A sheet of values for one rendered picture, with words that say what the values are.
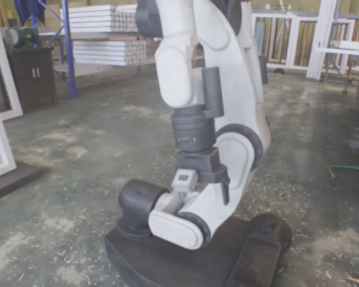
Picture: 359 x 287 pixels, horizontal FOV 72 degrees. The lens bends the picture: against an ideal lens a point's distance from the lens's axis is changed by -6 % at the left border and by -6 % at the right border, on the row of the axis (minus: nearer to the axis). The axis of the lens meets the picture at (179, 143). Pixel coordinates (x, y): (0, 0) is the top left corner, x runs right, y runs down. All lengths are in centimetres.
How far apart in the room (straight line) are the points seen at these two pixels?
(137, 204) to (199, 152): 50
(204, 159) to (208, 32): 30
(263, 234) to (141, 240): 46
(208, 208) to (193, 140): 37
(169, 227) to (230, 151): 37
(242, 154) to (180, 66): 30
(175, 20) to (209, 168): 29
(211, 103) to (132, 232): 69
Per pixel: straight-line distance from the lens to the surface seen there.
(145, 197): 98
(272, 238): 106
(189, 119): 51
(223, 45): 64
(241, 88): 68
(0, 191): 183
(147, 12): 77
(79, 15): 474
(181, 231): 89
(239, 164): 68
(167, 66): 49
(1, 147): 197
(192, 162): 55
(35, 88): 365
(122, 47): 436
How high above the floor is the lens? 90
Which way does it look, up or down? 23 degrees down
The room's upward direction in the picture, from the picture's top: 1 degrees clockwise
